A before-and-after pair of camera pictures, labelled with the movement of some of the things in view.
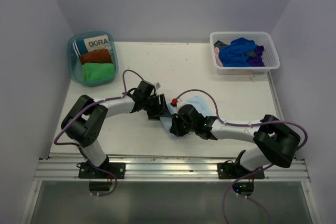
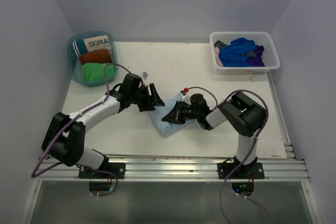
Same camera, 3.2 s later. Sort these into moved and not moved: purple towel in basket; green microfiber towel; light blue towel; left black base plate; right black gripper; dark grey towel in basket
Moved: light blue towel; right black gripper
Not moved: dark grey towel in basket; green microfiber towel; purple towel in basket; left black base plate
